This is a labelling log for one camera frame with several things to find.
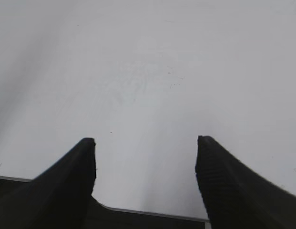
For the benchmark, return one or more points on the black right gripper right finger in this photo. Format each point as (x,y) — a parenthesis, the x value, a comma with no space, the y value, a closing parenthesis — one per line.
(236,197)

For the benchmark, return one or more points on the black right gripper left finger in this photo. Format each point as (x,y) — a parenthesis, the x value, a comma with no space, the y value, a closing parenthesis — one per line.
(56,199)

